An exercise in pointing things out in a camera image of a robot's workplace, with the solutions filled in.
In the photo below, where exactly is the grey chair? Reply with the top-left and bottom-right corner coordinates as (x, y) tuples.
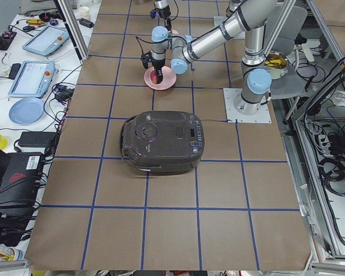
(264, 5), (307, 100)

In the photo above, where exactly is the lower teach pendant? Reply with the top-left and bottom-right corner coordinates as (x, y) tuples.
(8, 60), (55, 98)

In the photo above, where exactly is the metal bowl with yellow items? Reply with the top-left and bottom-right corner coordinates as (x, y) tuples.
(264, 52), (288, 80)

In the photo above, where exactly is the black smartphone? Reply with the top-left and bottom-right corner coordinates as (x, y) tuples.
(8, 63), (21, 80)

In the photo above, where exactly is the black power adapter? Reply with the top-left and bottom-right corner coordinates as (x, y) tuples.
(18, 132), (55, 148)

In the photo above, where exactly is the upper teach pendant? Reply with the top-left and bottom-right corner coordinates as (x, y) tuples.
(22, 26), (70, 56)

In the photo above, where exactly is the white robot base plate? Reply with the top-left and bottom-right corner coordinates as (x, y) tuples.
(223, 88), (271, 124)

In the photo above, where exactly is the blue plate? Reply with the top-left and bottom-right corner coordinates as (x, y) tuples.
(9, 97), (44, 125)

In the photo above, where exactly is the dark grey rice cooker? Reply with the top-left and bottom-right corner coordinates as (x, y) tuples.
(120, 110), (205, 173)

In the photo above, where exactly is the pink bowl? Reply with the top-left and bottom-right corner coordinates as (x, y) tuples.
(169, 29), (179, 37)

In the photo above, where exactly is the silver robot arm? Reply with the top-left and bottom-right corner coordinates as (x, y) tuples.
(149, 1), (172, 84)
(141, 1), (277, 116)

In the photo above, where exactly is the pink plate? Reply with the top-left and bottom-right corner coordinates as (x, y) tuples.
(144, 66), (177, 90)

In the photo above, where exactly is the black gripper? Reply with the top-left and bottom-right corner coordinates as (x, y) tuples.
(151, 51), (166, 83)
(158, 6), (171, 20)

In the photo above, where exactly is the teach pendant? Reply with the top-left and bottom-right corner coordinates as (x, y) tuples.
(8, 60), (55, 98)
(22, 26), (70, 56)

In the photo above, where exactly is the black computer box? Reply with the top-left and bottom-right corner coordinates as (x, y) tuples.
(0, 151), (45, 213)

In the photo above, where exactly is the aluminium frame post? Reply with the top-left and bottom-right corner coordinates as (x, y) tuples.
(54, 0), (89, 61)

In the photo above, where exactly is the red apple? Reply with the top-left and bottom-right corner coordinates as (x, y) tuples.
(151, 74), (159, 84)

